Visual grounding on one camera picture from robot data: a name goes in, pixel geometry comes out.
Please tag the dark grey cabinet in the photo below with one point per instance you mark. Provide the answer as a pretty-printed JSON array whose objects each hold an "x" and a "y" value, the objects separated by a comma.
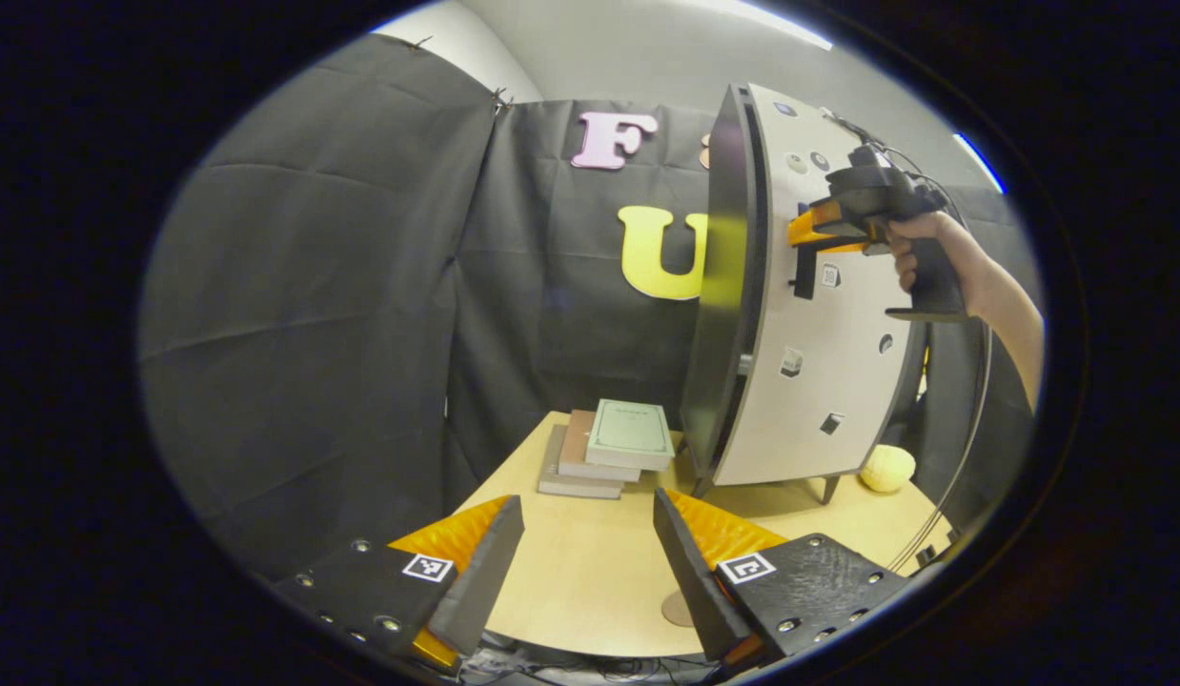
[{"x": 723, "y": 333}]

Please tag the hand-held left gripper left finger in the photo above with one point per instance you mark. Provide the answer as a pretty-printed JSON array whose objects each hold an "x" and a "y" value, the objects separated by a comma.
[{"x": 485, "y": 581}]

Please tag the brown round coaster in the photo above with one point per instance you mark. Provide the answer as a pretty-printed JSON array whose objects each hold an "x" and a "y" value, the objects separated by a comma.
[{"x": 676, "y": 610}]

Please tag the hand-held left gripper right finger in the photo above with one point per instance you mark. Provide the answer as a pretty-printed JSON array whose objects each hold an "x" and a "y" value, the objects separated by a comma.
[{"x": 690, "y": 581}]

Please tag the yellow plush toy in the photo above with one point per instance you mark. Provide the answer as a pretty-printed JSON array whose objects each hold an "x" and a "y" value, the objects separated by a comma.
[{"x": 885, "y": 469}]

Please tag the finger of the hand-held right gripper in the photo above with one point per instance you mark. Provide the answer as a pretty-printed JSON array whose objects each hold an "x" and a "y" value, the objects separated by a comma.
[
  {"x": 804, "y": 229},
  {"x": 843, "y": 248}
]

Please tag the black backdrop cloth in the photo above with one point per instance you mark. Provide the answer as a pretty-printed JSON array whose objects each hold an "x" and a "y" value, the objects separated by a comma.
[{"x": 314, "y": 333}]

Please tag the brown book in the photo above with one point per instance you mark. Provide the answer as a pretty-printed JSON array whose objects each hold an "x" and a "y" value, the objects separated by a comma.
[{"x": 576, "y": 448}]

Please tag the green book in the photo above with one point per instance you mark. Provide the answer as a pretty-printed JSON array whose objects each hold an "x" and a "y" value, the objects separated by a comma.
[{"x": 630, "y": 433}]

